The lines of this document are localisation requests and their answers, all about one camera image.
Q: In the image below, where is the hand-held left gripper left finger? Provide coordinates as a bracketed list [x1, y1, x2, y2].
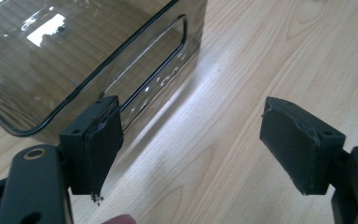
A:
[0, 95, 125, 224]

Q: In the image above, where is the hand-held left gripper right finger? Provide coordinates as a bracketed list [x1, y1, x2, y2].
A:
[259, 96, 358, 224]

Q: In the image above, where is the clear smoky plastic storage bin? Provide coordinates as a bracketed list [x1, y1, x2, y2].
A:
[0, 0, 209, 145]

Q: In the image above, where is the dark red object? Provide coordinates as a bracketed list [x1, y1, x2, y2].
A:
[102, 213, 137, 224]

